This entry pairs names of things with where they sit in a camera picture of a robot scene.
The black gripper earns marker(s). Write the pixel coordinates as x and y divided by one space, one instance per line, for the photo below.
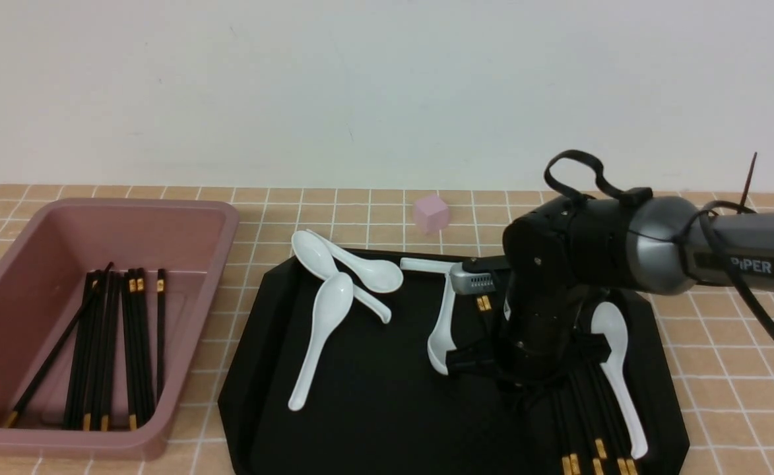
535 339

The black chopstick gold band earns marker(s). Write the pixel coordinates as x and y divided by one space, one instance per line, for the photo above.
479 317
486 310

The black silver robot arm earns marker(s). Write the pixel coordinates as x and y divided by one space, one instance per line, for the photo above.
564 251

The white spoon centre vertical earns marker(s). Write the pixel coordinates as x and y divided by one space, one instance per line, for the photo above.
440 341

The white spoon right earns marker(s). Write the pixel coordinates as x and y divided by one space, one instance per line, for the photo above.
608 320

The black octagonal tray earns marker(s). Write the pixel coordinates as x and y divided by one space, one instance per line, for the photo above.
377 406

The white spoon top centre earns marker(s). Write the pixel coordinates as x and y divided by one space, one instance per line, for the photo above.
425 265

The white spoon upper left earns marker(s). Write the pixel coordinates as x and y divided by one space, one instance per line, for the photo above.
383 277

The pink cube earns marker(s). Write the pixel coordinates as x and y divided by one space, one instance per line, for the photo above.
431 214

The white spoon long left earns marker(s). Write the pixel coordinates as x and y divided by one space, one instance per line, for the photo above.
330 308

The white spoon far left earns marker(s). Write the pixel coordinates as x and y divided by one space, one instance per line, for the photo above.
316 258

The diagonal black chopstick in bin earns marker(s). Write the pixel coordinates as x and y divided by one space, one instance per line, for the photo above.
21 404

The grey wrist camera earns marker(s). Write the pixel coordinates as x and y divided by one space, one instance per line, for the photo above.
478 275

